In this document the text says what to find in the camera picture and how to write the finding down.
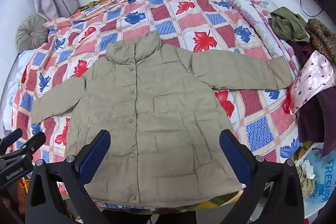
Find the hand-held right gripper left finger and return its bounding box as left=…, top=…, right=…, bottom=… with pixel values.
left=25, top=130, right=112, bottom=224

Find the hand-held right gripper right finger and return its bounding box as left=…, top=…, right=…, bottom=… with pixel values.
left=219, top=129, right=313, bottom=224

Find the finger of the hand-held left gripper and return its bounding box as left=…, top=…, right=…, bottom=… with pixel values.
left=0, top=128, right=24, bottom=149
left=0, top=132, right=47, bottom=161

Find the olive green puffer jacket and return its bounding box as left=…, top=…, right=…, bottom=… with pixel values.
left=31, top=31, right=293, bottom=207

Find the maroon garment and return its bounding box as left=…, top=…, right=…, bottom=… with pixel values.
left=286, top=40, right=336, bottom=157

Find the blue plastic bag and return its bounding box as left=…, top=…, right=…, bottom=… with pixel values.
left=297, top=143, right=336, bottom=204

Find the round grey-green cushion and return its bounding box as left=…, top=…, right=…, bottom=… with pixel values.
left=16, top=14, right=50, bottom=52

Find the pink satin cloth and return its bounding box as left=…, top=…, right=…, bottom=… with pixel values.
left=285, top=51, right=336, bottom=115

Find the leaf print checked bedspread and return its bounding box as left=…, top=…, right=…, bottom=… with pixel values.
left=13, top=0, right=302, bottom=214

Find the green garment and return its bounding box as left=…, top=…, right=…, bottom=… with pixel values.
left=268, top=6, right=310, bottom=42

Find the brown patterned garment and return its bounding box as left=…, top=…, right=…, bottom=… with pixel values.
left=306, top=19, right=336, bottom=62

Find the black cable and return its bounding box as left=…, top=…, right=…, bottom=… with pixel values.
left=301, top=0, right=323, bottom=17

